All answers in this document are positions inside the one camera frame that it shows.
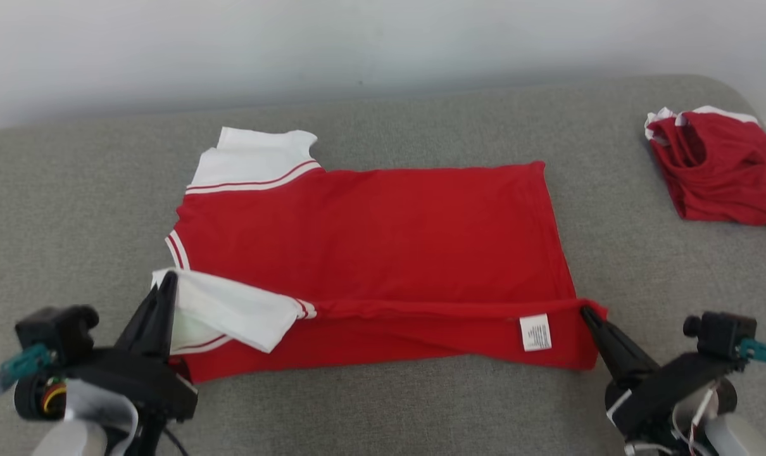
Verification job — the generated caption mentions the red shorts with white stripe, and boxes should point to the red shorts with white stripe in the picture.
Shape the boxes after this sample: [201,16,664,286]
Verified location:
[644,106,766,227]

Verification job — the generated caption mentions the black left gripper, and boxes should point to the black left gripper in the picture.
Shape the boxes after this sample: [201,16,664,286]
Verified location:
[73,272,197,422]

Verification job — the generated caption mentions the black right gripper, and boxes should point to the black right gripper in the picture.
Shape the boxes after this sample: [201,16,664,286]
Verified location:
[579,307,738,438]

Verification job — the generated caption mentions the left camera cable teal plug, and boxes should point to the left camera cable teal plug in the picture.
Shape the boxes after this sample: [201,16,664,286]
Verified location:
[0,344,58,398]

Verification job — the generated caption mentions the red and white jersey shirt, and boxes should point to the red and white jersey shirt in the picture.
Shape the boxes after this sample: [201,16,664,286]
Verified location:
[152,127,608,384]

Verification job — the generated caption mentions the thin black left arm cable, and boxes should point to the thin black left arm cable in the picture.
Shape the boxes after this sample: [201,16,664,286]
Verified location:
[139,412,191,456]

